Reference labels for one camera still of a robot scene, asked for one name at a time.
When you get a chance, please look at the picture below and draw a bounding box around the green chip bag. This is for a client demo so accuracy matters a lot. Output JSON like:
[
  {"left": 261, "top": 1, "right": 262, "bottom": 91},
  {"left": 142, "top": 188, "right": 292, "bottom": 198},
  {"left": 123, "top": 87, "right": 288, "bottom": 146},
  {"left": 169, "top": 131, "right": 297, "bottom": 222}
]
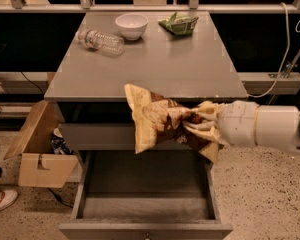
[{"left": 158, "top": 12, "right": 199, "bottom": 36}]

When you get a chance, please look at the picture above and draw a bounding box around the white cable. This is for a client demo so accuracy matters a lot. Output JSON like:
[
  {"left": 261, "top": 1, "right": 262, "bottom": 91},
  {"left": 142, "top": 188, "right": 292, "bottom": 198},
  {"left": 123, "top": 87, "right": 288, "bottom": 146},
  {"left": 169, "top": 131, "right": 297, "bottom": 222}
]
[{"left": 247, "top": 2, "right": 300, "bottom": 99}]

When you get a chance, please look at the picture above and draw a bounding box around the metal railing frame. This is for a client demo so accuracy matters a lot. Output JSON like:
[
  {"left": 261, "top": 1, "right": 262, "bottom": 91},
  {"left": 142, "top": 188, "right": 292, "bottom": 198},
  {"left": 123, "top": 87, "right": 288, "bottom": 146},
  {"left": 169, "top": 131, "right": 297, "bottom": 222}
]
[{"left": 0, "top": 0, "right": 300, "bottom": 14}]

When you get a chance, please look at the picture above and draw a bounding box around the open grey middle drawer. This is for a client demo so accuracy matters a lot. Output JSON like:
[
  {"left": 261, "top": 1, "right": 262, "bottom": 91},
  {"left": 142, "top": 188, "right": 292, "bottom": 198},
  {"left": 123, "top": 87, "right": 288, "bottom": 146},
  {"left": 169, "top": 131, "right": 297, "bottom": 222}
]
[{"left": 59, "top": 150, "right": 233, "bottom": 240}]

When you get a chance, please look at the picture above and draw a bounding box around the grey drawer cabinet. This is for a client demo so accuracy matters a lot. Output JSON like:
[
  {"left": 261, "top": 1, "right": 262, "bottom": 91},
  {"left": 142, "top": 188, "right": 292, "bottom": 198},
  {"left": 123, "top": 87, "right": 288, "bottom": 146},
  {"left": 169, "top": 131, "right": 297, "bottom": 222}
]
[{"left": 44, "top": 10, "right": 250, "bottom": 152}]

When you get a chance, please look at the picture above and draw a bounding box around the closed grey top drawer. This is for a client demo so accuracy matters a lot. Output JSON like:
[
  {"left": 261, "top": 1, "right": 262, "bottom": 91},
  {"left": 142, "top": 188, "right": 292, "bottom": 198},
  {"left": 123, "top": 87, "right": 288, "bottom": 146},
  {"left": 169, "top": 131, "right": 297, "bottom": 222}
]
[{"left": 58, "top": 122, "right": 234, "bottom": 151}]

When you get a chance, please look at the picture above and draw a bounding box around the white ceramic bowl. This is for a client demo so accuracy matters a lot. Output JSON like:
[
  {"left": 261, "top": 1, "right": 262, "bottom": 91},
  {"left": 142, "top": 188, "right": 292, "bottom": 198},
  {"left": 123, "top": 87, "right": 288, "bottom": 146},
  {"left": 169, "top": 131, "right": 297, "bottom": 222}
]
[{"left": 115, "top": 13, "right": 148, "bottom": 40}]

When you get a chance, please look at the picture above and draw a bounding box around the open cardboard box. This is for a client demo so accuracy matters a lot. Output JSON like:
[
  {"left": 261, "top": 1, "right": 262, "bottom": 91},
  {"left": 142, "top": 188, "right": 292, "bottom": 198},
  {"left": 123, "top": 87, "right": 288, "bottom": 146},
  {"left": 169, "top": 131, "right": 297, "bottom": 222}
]
[{"left": 5, "top": 101, "right": 82, "bottom": 188}]

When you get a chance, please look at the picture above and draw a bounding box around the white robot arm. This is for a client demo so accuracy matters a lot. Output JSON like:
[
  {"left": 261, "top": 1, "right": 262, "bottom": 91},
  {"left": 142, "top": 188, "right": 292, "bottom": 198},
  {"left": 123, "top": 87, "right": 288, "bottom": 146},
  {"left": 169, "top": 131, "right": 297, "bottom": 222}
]
[{"left": 183, "top": 101, "right": 300, "bottom": 155}]

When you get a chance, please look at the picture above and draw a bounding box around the blue packet in box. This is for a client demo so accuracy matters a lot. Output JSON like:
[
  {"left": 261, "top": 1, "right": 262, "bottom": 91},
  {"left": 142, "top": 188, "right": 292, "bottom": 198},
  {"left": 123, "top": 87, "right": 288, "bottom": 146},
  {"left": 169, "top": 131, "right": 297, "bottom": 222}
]
[{"left": 51, "top": 135, "right": 73, "bottom": 155}]

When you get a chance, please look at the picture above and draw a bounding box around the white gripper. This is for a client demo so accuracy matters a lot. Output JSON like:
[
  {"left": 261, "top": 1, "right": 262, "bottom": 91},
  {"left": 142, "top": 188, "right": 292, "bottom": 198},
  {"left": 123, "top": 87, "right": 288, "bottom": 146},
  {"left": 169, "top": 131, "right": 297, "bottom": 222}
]
[{"left": 182, "top": 101, "right": 259, "bottom": 147}]

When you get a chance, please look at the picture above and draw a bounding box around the black cable on floor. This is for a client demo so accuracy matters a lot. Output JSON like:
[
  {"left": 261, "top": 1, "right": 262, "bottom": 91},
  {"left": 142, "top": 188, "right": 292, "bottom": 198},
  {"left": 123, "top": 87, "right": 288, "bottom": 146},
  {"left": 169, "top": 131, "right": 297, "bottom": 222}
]
[{"left": 47, "top": 187, "right": 74, "bottom": 209}]

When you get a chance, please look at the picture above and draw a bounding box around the clear plastic water bottle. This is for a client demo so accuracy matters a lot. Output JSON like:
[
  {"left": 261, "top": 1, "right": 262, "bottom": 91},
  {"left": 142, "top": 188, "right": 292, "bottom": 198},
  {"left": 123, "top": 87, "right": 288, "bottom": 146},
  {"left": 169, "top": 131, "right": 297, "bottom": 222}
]
[{"left": 75, "top": 29, "right": 124, "bottom": 56}]

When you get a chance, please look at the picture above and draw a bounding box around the white sneaker with red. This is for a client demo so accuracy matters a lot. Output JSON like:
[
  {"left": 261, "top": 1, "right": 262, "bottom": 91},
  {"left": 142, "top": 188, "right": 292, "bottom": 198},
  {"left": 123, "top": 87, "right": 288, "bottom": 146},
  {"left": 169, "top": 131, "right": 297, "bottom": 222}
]
[{"left": 0, "top": 189, "right": 18, "bottom": 211}]

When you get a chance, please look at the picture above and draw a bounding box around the brown sea salt chip bag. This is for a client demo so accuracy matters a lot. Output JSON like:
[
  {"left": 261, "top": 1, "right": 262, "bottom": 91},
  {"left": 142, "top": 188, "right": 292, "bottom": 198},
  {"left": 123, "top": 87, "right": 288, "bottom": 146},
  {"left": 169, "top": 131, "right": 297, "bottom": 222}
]
[{"left": 124, "top": 84, "right": 221, "bottom": 163}]

